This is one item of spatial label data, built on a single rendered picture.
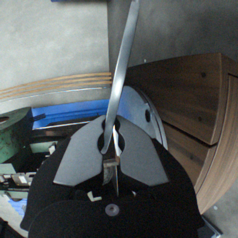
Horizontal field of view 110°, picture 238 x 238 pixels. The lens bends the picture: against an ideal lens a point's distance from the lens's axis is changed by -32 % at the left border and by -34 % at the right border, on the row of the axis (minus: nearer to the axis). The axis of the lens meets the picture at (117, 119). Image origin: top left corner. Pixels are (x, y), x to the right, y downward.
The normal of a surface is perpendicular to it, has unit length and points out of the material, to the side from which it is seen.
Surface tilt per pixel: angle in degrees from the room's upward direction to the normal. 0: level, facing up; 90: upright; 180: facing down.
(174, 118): 0
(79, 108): 90
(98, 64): 90
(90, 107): 90
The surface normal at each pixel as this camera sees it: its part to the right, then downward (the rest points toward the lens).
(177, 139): -0.96, 0.12
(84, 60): 0.29, 0.29
